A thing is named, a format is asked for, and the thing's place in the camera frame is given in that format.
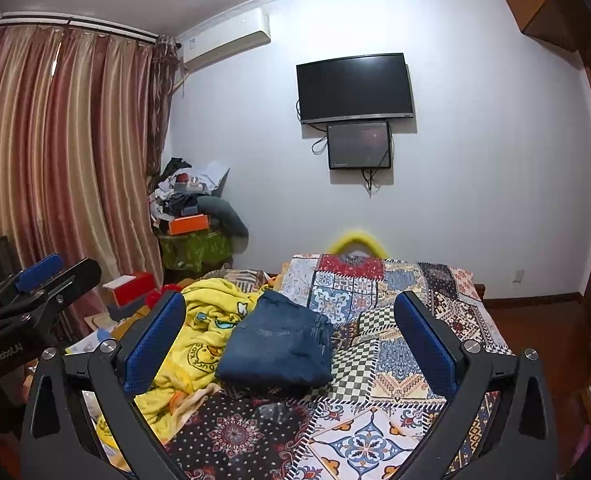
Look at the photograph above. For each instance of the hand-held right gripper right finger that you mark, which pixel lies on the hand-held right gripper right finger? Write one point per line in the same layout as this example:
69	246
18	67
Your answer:
425	350

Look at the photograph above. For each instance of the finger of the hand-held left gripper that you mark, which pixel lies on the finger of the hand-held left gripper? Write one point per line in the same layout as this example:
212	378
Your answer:
38	271
75	279

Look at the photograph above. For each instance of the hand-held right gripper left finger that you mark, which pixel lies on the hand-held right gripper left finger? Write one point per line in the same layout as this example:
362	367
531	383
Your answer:
160	340

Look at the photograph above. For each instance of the blue denim jacket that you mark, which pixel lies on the blue denim jacket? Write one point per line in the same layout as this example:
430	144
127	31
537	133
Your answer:
275	340

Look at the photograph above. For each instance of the red cloth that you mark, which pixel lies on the red cloth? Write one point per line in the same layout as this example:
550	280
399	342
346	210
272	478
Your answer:
158	296

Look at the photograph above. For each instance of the yellow cartoon blanket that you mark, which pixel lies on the yellow cartoon blanket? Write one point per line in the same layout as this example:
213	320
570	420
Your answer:
210	320

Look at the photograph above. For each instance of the red and white box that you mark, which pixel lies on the red and white box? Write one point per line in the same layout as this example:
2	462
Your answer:
133	287

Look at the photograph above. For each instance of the patchwork patterned bedspread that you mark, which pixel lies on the patchwork patterned bedspread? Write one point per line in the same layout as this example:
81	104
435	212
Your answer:
375	320

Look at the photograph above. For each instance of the green patterned table cloth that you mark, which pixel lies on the green patterned table cloth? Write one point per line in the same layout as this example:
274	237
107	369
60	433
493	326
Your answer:
195	252

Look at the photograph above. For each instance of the striped brown curtain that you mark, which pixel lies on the striped brown curtain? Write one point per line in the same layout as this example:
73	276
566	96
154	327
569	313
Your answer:
50	160

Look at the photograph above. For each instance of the dark dotted patterned cloth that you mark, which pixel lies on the dark dotted patterned cloth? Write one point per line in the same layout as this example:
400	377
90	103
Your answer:
235	430

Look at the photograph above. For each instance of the orange box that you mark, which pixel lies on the orange box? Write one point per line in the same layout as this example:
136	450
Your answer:
188	224

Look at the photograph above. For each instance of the yellow foam tube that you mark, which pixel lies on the yellow foam tube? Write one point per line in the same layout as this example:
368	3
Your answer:
355	237

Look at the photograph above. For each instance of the grey pillow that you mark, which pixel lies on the grey pillow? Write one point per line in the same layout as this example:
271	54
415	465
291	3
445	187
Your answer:
228	215

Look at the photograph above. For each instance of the pile of clutter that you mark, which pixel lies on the pile of clutter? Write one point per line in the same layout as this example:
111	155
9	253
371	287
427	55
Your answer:
185	185

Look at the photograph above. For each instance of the white air conditioner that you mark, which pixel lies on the white air conditioner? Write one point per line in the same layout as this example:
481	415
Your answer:
225	40

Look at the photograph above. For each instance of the white wall socket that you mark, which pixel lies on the white wall socket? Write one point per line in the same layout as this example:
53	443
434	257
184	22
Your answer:
518	275

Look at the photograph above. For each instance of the small black wall monitor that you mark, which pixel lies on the small black wall monitor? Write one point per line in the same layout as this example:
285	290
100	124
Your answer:
359	145

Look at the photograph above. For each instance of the white curtain rail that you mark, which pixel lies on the white curtain rail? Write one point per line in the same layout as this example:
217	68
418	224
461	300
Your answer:
75	24

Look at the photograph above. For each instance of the black wall television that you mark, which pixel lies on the black wall television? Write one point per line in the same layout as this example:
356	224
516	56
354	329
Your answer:
355	87

